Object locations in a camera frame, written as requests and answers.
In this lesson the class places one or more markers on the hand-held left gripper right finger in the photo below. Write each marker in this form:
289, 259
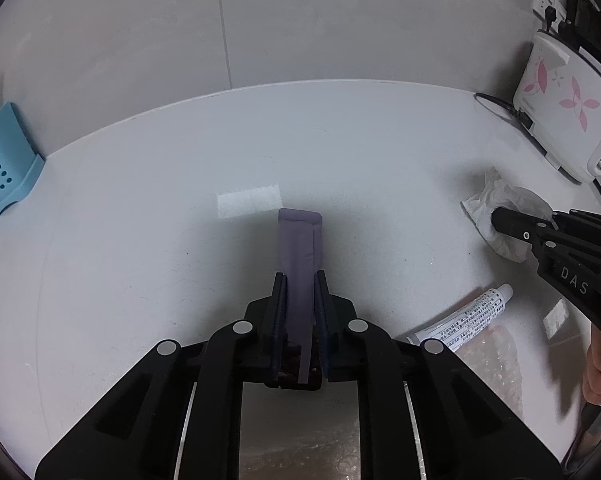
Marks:
430, 410

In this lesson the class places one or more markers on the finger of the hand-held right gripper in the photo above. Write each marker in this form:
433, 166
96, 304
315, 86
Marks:
588, 220
515, 227

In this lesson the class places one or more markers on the white tissue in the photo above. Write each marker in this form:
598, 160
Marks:
485, 210

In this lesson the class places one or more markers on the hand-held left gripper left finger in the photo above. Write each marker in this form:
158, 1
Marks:
145, 410

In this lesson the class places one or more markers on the white wall socket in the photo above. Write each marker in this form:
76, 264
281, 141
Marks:
548, 0

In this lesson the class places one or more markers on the blue perforated utensil holder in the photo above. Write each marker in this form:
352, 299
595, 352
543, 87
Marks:
5, 160

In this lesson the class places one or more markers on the white ointment tube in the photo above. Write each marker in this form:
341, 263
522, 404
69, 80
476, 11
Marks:
465, 317

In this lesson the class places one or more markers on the white floral rice cooker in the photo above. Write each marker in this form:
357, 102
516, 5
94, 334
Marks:
565, 100

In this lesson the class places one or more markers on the black power plug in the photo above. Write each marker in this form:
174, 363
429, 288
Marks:
550, 16

